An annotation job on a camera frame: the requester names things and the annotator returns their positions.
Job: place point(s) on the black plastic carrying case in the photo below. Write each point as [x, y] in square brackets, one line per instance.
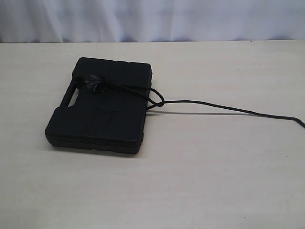
[108, 121]

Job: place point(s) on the white backdrop curtain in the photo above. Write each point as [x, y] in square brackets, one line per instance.
[150, 20]

